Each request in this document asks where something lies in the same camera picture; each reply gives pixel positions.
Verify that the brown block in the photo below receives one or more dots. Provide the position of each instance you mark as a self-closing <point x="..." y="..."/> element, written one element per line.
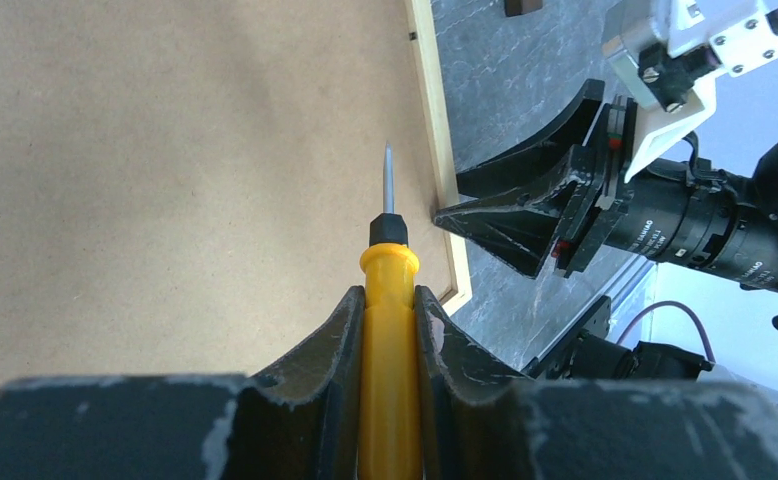
<point x="514" y="8"/>

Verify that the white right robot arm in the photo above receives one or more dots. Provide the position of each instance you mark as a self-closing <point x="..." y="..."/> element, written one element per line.
<point x="692" y="215"/>

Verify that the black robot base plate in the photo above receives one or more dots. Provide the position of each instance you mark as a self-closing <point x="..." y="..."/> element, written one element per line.
<point x="594" y="321"/>

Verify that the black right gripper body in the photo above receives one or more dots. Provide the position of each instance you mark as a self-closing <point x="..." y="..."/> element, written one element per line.
<point x="600" y="200"/>

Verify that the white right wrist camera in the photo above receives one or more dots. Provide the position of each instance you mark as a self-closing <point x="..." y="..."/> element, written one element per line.
<point x="670" y="56"/>

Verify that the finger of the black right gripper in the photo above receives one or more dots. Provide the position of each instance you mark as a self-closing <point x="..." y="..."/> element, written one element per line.
<point x="518" y="226"/>
<point x="537" y="154"/>

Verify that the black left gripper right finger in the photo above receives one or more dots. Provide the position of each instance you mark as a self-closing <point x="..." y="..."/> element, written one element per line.
<point x="481" y="419"/>

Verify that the yellow handled screwdriver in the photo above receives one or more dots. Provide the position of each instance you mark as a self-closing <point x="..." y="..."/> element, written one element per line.
<point x="389" y="438"/>

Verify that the wooden picture frame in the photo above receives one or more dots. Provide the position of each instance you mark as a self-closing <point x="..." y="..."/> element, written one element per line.
<point x="186" y="186"/>

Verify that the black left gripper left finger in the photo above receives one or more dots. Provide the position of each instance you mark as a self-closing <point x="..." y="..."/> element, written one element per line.
<point x="295" y="419"/>

